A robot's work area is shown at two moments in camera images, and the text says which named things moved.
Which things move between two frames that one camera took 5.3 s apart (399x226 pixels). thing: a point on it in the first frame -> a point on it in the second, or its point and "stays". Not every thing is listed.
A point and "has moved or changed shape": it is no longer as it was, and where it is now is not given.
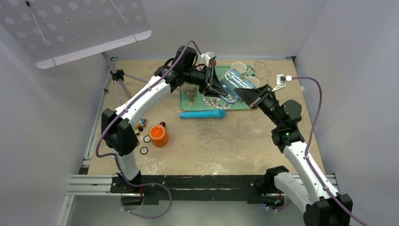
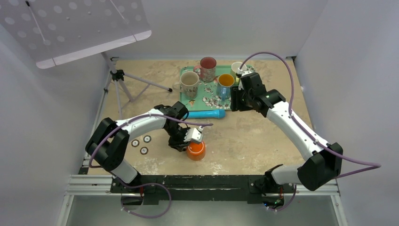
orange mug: [158, 134] -> [196, 152]
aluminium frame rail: [101, 184] stays
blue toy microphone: [218, 113] stays
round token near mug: [147, 139] stays
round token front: [144, 150] stays
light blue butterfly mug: [232, 79] has moved or changed shape
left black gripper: [211, 87] -> [179, 144]
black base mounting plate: [254, 189] stays
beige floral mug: [190, 91] stays
